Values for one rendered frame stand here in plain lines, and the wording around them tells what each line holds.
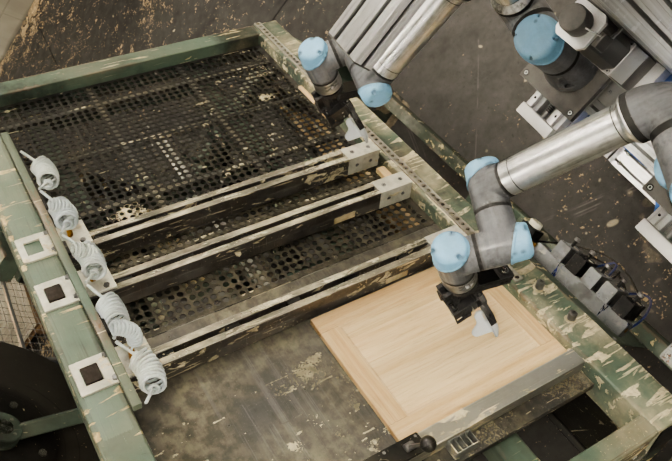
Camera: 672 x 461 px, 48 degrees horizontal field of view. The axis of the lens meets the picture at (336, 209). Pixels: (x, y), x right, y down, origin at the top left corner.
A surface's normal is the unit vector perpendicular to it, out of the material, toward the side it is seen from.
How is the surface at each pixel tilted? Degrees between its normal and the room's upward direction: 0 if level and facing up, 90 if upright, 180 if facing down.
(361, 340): 55
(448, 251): 28
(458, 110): 0
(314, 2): 0
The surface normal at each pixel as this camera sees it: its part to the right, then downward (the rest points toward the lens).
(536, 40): -0.60, -0.07
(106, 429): 0.07, -0.74
